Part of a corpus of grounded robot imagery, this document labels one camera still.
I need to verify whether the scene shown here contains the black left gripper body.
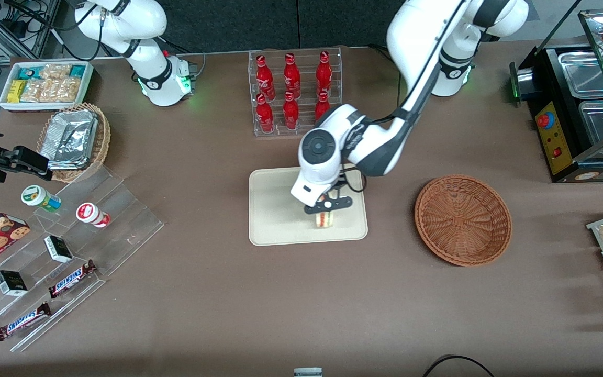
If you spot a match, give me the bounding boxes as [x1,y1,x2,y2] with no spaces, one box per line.
[304,181,354,216]

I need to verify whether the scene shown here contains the triangle sandwich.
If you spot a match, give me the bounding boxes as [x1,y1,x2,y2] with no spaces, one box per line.
[315,202,337,229]

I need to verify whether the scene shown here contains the cream plastic tray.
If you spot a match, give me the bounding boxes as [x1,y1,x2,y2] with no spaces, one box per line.
[249,165,369,247]

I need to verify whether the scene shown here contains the small light wicker basket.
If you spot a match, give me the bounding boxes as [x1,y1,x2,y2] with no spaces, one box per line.
[36,103,111,183]

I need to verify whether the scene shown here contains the white rectangular snack tray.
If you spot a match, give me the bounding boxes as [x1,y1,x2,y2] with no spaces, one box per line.
[0,61,95,113]

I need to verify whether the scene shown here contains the large brown wicker basket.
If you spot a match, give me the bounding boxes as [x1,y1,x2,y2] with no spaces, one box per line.
[414,174,512,267]

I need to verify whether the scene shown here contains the green lid sunflower cup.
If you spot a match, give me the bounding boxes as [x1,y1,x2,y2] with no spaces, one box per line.
[21,185,62,213]

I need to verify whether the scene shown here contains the silver foil packet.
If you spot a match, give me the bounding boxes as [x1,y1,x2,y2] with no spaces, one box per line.
[40,109,99,171]

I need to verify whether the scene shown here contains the yellow snack pack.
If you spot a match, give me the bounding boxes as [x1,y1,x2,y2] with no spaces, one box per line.
[7,80,27,104]

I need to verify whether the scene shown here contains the clear granola snack bag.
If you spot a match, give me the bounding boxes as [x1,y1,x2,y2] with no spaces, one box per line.
[53,77,82,103]
[20,80,53,103]
[42,64,72,80]

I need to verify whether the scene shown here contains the red lid yogurt cup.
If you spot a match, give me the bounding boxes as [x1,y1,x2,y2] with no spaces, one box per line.
[76,202,111,228]

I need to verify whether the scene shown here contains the small black carton box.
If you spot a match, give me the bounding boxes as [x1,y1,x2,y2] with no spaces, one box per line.
[44,235,73,263]
[0,270,28,297]

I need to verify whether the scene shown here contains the red cola bottle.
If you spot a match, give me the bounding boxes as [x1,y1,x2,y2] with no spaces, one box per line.
[283,53,301,99]
[256,94,275,133]
[256,54,276,101]
[315,92,331,122]
[283,92,300,130]
[316,51,333,97]

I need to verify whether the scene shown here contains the clear acrylic tiered shelf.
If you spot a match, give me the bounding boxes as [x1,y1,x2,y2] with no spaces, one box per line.
[0,165,165,352]

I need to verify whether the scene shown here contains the Snickers chocolate bar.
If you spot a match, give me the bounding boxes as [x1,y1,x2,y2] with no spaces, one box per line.
[48,260,97,299]
[0,302,52,341]

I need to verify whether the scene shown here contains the clear acrylic bottle rack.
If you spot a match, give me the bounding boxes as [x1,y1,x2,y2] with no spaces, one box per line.
[248,47,344,138]

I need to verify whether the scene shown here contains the black food warmer cabinet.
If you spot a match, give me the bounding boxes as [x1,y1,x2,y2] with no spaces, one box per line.
[509,8,603,184]

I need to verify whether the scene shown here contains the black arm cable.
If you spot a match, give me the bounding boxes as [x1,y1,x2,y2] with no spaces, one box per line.
[341,167,368,193]

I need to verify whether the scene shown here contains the metal equipment frame with cables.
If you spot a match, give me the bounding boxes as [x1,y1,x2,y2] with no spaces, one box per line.
[0,0,64,59]

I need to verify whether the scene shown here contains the black table cable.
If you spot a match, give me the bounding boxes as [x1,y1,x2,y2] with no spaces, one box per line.
[422,355,496,377]

